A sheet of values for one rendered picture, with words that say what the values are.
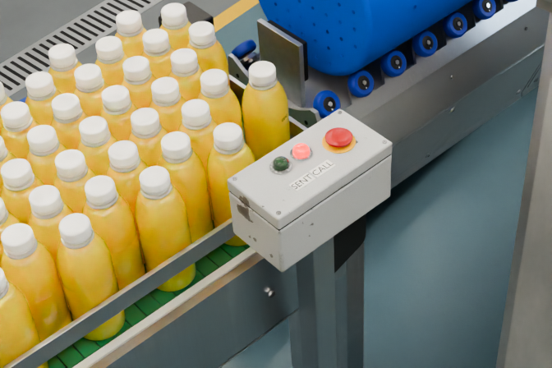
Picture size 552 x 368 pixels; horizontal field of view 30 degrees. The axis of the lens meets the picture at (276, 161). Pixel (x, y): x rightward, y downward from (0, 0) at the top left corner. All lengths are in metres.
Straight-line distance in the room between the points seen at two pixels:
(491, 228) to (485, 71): 0.96
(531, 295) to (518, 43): 0.47
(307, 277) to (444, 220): 1.35
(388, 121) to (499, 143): 1.31
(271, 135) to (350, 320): 0.66
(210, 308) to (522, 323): 0.78
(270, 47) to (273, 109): 0.19
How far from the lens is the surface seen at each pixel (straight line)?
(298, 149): 1.32
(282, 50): 1.63
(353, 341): 2.14
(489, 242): 2.74
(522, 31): 1.94
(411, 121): 1.76
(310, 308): 1.51
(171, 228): 1.36
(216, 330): 1.51
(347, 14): 1.57
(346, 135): 1.34
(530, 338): 2.07
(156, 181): 1.33
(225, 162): 1.39
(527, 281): 1.97
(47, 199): 1.34
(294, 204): 1.27
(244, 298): 1.51
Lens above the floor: 2.00
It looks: 43 degrees down
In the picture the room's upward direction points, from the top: 4 degrees counter-clockwise
